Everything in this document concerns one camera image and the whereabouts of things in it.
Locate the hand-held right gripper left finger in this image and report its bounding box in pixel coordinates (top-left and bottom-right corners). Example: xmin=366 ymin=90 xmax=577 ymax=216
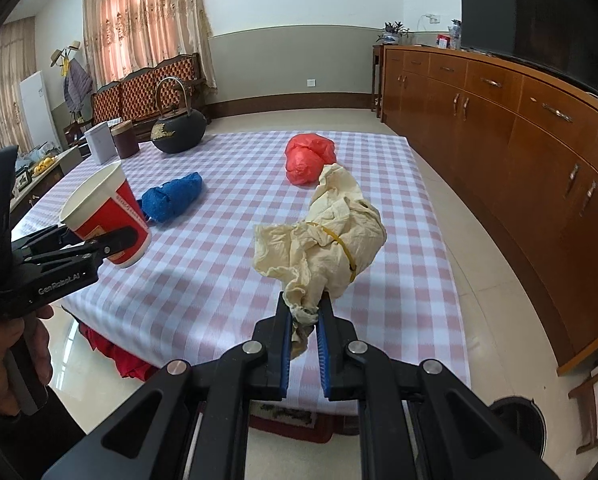
xmin=41 ymin=291 xmax=293 ymax=480

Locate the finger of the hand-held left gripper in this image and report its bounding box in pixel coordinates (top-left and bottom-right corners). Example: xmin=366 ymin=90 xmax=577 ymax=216
xmin=23 ymin=226 xmax=138 ymax=275
xmin=11 ymin=226 xmax=80 ymax=257

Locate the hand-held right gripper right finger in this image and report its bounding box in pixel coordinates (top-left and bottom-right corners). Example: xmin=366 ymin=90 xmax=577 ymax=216
xmin=317 ymin=299 xmax=556 ymax=480

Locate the red paper cup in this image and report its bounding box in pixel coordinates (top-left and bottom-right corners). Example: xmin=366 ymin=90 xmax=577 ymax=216
xmin=60 ymin=161 xmax=152 ymax=268

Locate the person's left forearm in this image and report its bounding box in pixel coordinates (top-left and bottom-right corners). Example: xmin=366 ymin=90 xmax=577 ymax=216
xmin=0 ymin=385 xmax=88 ymax=480

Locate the patterned floor rug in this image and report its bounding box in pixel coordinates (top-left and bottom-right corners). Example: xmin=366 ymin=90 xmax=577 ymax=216
xmin=249 ymin=402 xmax=336 ymax=445

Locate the blue cloth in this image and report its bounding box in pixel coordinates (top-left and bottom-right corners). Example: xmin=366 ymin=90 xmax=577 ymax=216
xmin=141 ymin=172 xmax=204 ymax=223

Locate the white tin box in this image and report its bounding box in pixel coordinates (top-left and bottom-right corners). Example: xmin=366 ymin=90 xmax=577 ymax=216
xmin=84 ymin=122 xmax=117 ymax=164

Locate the pink checked tablecloth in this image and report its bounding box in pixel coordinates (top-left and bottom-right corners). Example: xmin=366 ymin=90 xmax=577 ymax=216
xmin=31 ymin=130 xmax=472 ymax=417

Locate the brown round canister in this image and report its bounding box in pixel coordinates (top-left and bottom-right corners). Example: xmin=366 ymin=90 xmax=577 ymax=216
xmin=110 ymin=120 xmax=140 ymax=160

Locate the yellow rubber band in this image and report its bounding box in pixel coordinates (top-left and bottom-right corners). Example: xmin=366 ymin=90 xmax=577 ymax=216
xmin=306 ymin=220 xmax=360 ymax=282

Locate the red cloth under table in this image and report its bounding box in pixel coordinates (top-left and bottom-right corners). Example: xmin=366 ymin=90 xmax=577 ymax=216
xmin=79 ymin=322 xmax=162 ymax=380

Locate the white standing air conditioner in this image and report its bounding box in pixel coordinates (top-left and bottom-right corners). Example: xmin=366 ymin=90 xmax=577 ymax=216
xmin=19 ymin=71 xmax=60 ymax=151

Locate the black iron teapot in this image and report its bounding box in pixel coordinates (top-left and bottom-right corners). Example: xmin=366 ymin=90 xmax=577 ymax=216
xmin=151 ymin=76 xmax=207 ymax=155

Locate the wooden upholstered bench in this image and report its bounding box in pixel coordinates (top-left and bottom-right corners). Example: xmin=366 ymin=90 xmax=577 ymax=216
xmin=90 ymin=52 xmax=210 ymax=133

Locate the grey hanging jacket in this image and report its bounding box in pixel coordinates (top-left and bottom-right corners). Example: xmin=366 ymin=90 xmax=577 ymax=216
xmin=63 ymin=60 xmax=94 ymax=113

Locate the red plastic bag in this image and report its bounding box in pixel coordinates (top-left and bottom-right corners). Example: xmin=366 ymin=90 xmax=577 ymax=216
xmin=285 ymin=133 xmax=336 ymax=187

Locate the beige patterned curtain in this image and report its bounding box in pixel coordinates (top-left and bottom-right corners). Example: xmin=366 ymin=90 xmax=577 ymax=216
xmin=81 ymin=0 xmax=220 ymax=96

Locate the small dark wooden stand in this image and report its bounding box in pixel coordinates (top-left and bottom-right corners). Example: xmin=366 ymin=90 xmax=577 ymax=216
xmin=371 ymin=44 xmax=386 ymax=120

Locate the long wooden sideboard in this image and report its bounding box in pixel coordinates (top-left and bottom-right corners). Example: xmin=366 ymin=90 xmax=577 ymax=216
xmin=381 ymin=44 xmax=598 ymax=376

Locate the potted plant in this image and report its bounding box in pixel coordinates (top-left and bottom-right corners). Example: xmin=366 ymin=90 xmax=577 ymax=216
xmin=377 ymin=21 xmax=410 ymax=46

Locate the black flat television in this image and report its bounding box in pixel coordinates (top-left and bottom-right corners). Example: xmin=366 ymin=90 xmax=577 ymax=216
xmin=460 ymin=0 xmax=598 ymax=106

